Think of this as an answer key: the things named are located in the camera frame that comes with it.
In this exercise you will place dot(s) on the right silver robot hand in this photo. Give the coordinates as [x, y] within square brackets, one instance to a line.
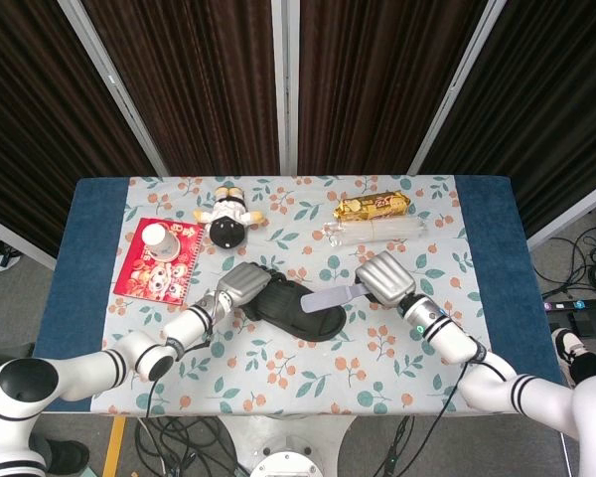
[385, 283]

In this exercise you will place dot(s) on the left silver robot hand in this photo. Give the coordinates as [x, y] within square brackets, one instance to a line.
[242, 285]

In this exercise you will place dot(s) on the grey tool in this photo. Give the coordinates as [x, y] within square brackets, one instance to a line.
[330, 299]

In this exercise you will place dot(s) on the black slipper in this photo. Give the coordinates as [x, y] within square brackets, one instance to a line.
[303, 310]

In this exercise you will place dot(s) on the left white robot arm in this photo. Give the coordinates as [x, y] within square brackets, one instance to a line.
[89, 367]

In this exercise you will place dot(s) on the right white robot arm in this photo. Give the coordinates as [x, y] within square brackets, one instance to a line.
[506, 372]

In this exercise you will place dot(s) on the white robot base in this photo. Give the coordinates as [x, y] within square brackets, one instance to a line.
[285, 447]

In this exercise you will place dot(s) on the black and white sneaker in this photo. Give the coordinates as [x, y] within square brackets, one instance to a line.
[567, 348]

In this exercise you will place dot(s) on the plush doll with black head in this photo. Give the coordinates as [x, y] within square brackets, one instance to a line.
[228, 218]

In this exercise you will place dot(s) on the golden biscuit packet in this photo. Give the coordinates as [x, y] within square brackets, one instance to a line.
[372, 207]

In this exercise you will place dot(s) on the red cartoon notebook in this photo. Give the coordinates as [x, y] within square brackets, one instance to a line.
[158, 264]

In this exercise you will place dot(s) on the white paper cup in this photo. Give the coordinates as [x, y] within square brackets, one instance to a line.
[160, 242]

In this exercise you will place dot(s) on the floral patterned tablecloth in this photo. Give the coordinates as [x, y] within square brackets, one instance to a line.
[298, 377]

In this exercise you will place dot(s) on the blue table cover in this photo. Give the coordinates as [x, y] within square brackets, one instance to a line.
[74, 278]

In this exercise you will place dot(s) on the yellow floor tape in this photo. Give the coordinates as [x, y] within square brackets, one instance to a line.
[113, 446]

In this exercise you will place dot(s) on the dark folding screen panel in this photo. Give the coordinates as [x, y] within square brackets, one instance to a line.
[189, 84]

